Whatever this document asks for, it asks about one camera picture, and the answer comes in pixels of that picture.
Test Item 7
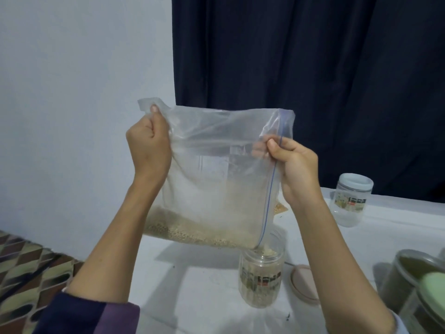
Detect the transparent jar blue lid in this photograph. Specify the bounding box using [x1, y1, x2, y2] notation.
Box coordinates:
[330, 173, 374, 227]

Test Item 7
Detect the person's right hand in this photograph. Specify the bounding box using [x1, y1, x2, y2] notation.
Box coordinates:
[253, 135, 324, 207]

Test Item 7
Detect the dark navy curtain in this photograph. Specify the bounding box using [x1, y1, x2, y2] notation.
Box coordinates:
[172, 0, 445, 203]

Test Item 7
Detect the pink round lid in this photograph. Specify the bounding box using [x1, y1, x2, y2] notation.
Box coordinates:
[290, 264, 321, 305]

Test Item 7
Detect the person's left hand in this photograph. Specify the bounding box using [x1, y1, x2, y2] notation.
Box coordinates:
[126, 104, 172, 192]

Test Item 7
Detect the person's right forearm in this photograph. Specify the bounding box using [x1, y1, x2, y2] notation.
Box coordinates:
[288, 193, 410, 334]

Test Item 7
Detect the transparent jar pink lid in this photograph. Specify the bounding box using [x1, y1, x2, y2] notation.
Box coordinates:
[238, 229, 286, 308]

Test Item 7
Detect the transparent jar green lid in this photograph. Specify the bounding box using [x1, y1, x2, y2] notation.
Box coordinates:
[400, 272, 445, 334]

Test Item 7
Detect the person's left forearm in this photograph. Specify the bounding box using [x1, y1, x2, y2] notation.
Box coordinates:
[35, 179, 168, 334]

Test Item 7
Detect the clear bag with cream grains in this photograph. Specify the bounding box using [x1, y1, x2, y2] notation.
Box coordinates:
[138, 98, 296, 250]

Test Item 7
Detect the pile of green beans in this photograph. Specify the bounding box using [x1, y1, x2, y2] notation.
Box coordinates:
[403, 257, 445, 279]

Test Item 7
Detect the green round lid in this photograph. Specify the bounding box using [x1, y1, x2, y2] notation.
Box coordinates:
[417, 272, 445, 328]

